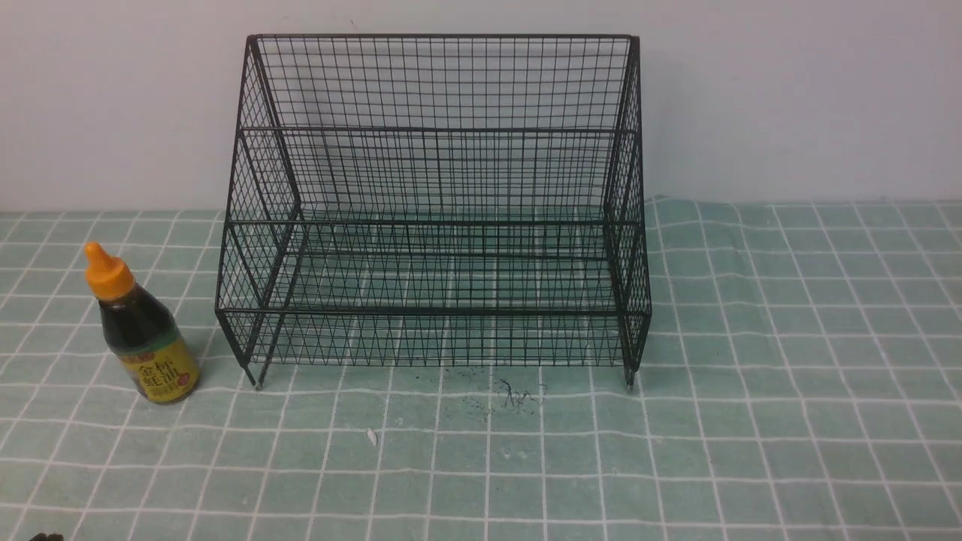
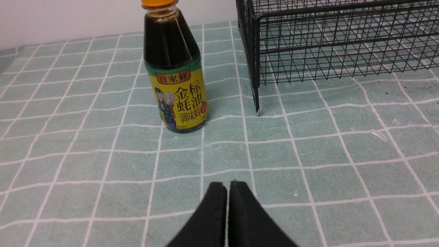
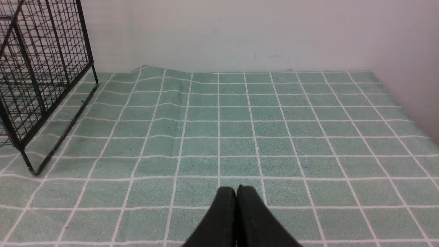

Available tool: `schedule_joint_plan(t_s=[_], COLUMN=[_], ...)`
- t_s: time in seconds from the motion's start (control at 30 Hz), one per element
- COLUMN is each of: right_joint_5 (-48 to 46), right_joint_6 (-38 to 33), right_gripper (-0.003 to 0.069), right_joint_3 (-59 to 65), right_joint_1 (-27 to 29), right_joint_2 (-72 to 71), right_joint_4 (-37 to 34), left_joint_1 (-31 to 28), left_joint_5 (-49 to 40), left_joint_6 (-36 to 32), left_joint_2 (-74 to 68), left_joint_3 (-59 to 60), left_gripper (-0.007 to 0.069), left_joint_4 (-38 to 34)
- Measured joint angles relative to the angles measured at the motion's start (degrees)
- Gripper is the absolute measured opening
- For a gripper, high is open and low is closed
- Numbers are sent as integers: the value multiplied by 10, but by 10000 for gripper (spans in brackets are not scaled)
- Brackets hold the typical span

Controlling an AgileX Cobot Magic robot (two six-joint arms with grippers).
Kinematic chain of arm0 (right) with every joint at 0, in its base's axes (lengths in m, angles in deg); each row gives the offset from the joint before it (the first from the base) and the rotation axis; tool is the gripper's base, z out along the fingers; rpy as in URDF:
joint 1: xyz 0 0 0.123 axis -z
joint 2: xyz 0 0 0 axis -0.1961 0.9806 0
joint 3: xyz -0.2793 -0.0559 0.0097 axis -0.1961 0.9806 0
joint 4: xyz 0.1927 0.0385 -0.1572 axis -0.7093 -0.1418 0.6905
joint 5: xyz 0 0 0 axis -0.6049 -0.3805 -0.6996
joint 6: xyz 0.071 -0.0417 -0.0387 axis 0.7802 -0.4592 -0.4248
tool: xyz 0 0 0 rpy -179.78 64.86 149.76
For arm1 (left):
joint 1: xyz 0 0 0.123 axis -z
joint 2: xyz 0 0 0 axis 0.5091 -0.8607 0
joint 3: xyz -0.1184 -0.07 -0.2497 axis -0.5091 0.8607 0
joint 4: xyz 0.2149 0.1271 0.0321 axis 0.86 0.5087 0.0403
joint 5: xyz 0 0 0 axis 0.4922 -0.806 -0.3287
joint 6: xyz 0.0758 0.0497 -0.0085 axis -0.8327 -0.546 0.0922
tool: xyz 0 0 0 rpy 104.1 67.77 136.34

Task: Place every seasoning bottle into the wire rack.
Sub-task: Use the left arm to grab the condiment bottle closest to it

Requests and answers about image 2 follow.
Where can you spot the black wire mesh rack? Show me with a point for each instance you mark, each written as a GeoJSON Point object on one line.
{"type": "Point", "coordinates": [288, 41]}

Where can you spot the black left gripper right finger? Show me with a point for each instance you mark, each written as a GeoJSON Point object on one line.
{"type": "Point", "coordinates": [249, 225]}

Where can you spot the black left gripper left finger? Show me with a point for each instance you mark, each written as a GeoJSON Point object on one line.
{"type": "Point", "coordinates": [206, 227]}

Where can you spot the dark sauce bottle yellow label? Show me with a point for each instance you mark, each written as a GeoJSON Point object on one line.
{"type": "Point", "coordinates": [173, 62]}

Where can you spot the green grid-pattern tablecloth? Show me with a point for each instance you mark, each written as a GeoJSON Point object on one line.
{"type": "Point", "coordinates": [87, 162]}

